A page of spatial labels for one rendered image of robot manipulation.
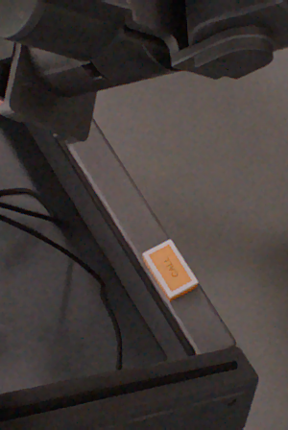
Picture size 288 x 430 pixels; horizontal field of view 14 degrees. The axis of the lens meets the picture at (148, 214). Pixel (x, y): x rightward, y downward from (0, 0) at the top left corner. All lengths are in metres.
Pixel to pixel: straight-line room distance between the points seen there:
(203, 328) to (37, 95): 0.38
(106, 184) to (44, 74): 0.39
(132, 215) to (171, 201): 1.07
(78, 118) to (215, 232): 1.40
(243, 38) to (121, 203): 0.50
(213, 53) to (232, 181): 1.57
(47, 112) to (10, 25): 0.12
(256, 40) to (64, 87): 0.16
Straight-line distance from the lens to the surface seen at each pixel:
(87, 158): 1.12
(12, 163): 1.26
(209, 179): 2.19
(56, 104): 0.75
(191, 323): 1.05
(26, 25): 0.62
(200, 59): 0.63
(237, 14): 0.61
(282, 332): 2.08
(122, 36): 0.65
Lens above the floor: 1.93
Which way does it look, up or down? 64 degrees down
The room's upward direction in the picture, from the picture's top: 2 degrees clockwise
